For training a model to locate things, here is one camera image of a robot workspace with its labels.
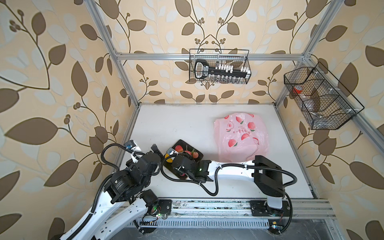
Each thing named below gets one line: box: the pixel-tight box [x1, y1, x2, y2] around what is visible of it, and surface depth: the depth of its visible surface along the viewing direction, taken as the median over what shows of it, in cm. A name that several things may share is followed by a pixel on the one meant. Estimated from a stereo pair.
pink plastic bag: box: [214, 112, 269, 163], surface depth 95 cm
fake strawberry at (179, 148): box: [175, 145, 184, 153], surface depth 93 cm
